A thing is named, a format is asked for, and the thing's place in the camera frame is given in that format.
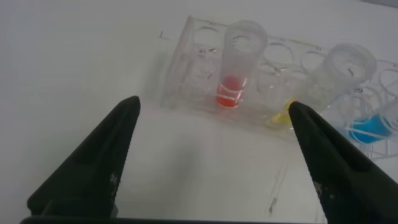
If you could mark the test tube with yellow pigment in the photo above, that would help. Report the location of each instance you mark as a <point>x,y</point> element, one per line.
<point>335,77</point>

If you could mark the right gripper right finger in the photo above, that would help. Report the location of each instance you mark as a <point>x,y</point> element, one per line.
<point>348,186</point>

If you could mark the test tube with blue pigment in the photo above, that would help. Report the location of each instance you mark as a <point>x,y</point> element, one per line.
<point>370,129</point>

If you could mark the clear plastic test tube rack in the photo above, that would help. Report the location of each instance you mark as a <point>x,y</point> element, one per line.
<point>192,77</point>

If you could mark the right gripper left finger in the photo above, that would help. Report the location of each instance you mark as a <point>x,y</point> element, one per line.
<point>93,174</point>

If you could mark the test tube with red pigment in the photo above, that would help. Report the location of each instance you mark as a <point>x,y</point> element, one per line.
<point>231,90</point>

